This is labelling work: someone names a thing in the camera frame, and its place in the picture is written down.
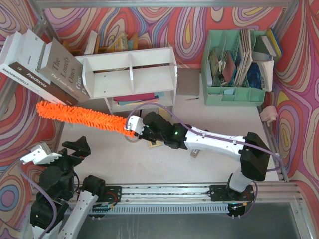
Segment masking tape roll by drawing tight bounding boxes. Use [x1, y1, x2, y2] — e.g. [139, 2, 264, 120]
[125, 136, 140, 143]

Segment orange microfiber duster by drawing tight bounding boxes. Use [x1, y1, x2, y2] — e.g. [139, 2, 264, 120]
[36, 101, 134, 137]

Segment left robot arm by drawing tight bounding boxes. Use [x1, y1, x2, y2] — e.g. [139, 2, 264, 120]
[30, 136, 106, 239]

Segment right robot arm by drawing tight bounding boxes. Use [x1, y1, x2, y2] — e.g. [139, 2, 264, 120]
[136, 112, 270, 193]

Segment white small bookshelf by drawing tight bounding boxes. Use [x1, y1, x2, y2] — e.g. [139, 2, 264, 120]
[76, 47, 177, 114]

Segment blue beige calculator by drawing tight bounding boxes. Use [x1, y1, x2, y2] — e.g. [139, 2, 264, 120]
[148, 141, 164, 148]

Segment yellow sticky note pad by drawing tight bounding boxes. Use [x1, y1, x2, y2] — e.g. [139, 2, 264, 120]
[158, 107, 170, 119]

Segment stack of coloured paper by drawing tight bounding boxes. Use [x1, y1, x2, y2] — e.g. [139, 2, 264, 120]
[113, 92, 164, 106]

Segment mint green desk organizer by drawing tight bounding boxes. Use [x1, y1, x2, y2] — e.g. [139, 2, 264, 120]
[201, 28, 275, 106]

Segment grey Lonely Ones book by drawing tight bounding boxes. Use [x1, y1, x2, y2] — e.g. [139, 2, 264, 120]
[38, 39, 90, 102]

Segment orange wooden book rack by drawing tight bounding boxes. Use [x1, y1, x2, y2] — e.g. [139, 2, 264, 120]
[62, 30, 139, 56]

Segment brown white Fredonia book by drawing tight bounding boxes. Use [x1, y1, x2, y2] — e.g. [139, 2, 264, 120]
[0, 29, 78, 106]

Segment pink pig figurine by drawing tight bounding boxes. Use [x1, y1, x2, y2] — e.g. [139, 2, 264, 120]
[260, 106, 278, 127]

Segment books in green organizer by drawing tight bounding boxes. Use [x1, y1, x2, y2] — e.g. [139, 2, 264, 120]
[203, 28, 283, 92]

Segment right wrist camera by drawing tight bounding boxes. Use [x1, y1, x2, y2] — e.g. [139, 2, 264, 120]
[124, 116, 145, 135]

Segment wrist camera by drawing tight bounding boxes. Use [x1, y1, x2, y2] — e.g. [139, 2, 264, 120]
[20, 142, 62, 165]
[124, 116, 145, 135]

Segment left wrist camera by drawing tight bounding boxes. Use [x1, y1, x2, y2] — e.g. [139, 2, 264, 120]
[20, 142, 62, 165]

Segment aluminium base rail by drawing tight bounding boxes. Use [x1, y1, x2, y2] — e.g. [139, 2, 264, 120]
[98, 184, 255, 202]

